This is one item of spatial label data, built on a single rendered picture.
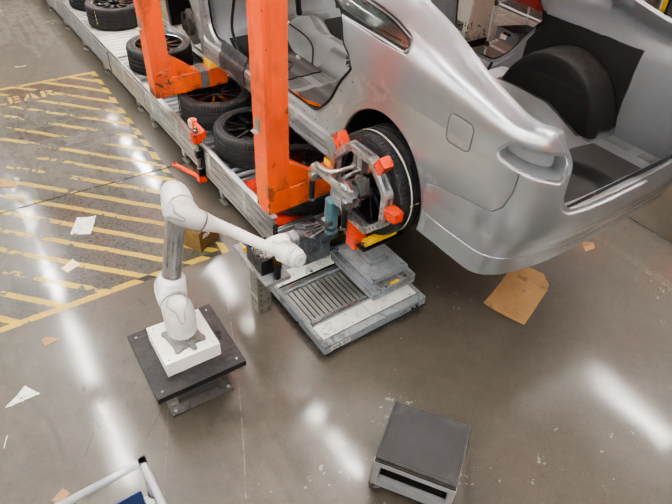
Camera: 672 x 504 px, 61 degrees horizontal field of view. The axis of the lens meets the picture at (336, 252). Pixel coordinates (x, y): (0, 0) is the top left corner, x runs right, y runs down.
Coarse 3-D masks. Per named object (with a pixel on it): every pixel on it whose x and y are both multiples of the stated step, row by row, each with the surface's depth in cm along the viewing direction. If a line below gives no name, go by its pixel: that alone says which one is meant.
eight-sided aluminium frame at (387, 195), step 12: (348, 144) 331; (360, 144) 331; (336, 156) 348; (360, 156) 326; (372, 156) 321; (336, 168) 356; (372, 168) 321; (336, 180) 364; (384, 180) 322; (384, 192) 319; (384, 204) 323; (348, 216) 362; (360, 216) 361; (360, 228) 354; (372, 228) 343
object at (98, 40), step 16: (48, 0) 767; (64, 0) 742; (64, 16) 718; (80, 16) 702; (80, 32) 676; (96, 32) 662; (112, 32) 665; (128, 32) 667; (176, 32) 649; (96, 48) 638; (112, 48) 633
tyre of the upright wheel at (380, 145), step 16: (368, 128) 339; (384, 128) 336; (368, 144) 330; (384, 144) 323; (400, 144) 325; (400, 160) 320; (400, 176) 319; (416, 176) 324; (400, 192) 321; (416, 192) 326; (352, 208) 370; (400, 208) 326; (416, 208) 333; (400, 224) 335
